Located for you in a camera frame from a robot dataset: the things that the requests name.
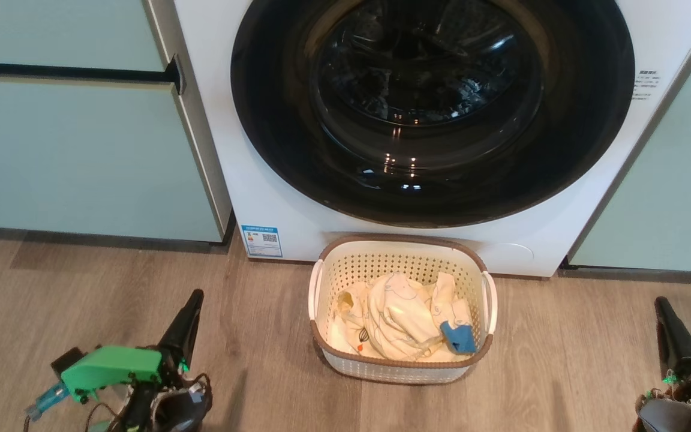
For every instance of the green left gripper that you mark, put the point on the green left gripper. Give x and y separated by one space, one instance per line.
111 366

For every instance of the large cream printed garment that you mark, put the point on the large cream printed garment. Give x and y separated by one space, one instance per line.
399 318

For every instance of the cream garment with blue patch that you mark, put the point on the cream garment with blue patch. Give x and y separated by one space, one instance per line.
458 336

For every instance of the black round glass washer door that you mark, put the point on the black round glass washer door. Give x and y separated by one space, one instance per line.
273 120

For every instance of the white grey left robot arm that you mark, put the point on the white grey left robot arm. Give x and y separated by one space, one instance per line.
177 411

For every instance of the wide pale green cabinet door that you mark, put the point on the wide pale green cabinet door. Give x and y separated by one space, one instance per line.
681 180

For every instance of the white front-load washing machine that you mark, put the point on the white front-load washing machine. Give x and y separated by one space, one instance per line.
297 210

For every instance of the blue energy label sticker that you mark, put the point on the blue energy label sticker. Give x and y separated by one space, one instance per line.
261 241

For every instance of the teal blue wrist module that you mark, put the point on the teal blue wrist module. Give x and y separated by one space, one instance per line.
51 397

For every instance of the grey cabinet side panel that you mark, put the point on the grey cabinet side panel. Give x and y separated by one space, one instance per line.
201 150

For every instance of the white perforated brown-rimmed laundry basket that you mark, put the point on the white perforated brown-rimmed laundry basket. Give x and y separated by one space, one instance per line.
393 255

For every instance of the printed warning text sticker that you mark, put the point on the printed warning text sticker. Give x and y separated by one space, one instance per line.
646 84

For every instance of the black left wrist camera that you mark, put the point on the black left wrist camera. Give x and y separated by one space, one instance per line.
66 362

